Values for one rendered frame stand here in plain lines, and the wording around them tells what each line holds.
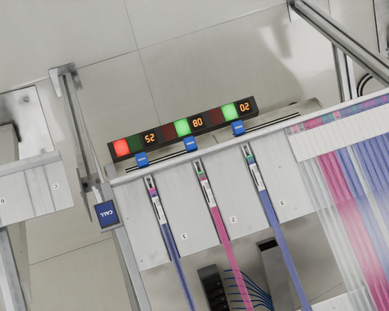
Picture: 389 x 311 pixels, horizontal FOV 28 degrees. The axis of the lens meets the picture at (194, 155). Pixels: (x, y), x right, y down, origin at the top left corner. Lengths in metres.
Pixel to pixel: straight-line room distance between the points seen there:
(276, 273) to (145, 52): 0.79
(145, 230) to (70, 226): 0.93
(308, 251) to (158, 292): 0.40
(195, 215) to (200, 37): 0.84
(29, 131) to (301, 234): 0.88
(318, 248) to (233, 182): 0.45
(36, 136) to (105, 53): 0.33
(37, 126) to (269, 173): 0.91
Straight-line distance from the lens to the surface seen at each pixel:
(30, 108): 2.34
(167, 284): 1.95
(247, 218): 1.64
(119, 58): 2.31
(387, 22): 2.54
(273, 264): 1.95
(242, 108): 1.71
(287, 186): 1.67
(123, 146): 1.69
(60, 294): 2.69
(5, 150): 2.19
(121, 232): 1.63
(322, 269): 2.07
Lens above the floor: 2.15
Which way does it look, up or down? 60 degrees down
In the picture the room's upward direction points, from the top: 152 degrees clockwise
